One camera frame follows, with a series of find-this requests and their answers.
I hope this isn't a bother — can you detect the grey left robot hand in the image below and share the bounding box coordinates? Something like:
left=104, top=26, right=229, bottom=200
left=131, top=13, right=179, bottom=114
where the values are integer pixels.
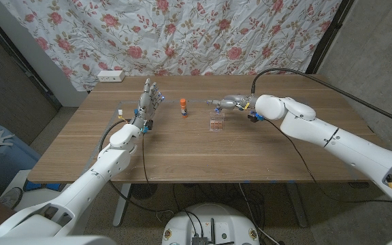
left=130, top=78, right=165, bottom=134

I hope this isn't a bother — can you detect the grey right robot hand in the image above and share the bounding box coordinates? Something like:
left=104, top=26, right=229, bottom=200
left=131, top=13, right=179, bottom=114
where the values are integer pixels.
left=206, top=94, right=260, bottom=113

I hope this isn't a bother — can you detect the clear eyeshadow palette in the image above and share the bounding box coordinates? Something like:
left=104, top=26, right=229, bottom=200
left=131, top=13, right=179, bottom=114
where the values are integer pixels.
left=209, top=111, right=225, bottom=132

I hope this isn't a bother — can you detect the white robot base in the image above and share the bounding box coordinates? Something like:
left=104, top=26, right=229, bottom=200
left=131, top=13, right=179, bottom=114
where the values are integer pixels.
left=161, top=203, right=260, bottom=245

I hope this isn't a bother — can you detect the orange capped glue stick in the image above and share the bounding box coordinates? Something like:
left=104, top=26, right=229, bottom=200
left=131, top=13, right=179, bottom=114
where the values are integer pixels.
left=179, top=98, right=189, bottom=119

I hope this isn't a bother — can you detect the white power strip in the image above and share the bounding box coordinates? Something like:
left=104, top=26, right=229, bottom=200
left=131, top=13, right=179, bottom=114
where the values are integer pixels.
left=97, top=69, right=126, bottom=83

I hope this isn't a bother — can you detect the floral backdrop cloth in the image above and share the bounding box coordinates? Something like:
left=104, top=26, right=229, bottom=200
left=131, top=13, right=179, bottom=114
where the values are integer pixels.
left=0, top=0, right=343, bottom=92

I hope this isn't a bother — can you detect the black round floor fan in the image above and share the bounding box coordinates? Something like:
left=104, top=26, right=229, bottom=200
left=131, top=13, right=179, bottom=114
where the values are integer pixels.
left=130, top=182, right=159, bottom=200

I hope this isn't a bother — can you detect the white table leg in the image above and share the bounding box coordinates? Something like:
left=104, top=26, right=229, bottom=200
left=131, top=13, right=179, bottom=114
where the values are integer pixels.
left=112, top=182, right=132, bottom=228

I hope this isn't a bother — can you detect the black backdrop pole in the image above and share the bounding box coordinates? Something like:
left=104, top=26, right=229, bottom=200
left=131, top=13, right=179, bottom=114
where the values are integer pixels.
left=305, top=0, right=355, bottom=75

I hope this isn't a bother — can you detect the grey table leg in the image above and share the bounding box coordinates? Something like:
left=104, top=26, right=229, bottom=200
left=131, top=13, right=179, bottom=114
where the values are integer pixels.
left=286, top=182, right=309, bottom=228

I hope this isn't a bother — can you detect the white floor appliance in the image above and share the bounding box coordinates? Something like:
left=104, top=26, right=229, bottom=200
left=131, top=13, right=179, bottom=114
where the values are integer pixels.
left=0, top=169, right=67, bottom=212

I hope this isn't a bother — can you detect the blue storage bin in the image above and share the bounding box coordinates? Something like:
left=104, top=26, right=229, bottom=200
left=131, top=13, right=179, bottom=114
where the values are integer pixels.
left=0, top=125, right=42, bottom=191

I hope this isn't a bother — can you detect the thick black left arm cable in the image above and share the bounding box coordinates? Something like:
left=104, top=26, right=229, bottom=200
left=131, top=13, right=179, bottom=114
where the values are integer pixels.
left=99, top=118, right=165, bottom=214

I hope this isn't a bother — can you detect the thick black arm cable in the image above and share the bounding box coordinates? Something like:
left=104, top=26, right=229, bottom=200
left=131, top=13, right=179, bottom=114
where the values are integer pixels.
left=99, top=118, right=165, bottom=214
left=250, top=67, right=392, bottom=130

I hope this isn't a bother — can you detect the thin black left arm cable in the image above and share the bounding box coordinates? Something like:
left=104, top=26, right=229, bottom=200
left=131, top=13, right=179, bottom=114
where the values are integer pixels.
left=142, top=134, right=149, bottom=184

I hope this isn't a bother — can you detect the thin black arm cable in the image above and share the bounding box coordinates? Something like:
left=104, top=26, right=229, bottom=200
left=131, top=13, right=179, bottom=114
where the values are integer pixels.
left=263, top=118, right=392, bottom=208
left=142, top=134, right=149, bottom=184

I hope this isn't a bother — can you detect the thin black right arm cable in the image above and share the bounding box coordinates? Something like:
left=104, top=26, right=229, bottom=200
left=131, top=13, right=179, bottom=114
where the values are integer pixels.
left=263, top=118, right=392, bottom=208

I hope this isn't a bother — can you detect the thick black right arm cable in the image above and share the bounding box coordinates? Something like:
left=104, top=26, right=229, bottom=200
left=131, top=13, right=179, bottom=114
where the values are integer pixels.
left=250, top=67, right=392, bottom=130

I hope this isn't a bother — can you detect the white floor cable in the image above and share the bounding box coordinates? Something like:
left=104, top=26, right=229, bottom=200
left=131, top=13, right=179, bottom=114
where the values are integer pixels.
left=238, top=183, right=280, bottom=245

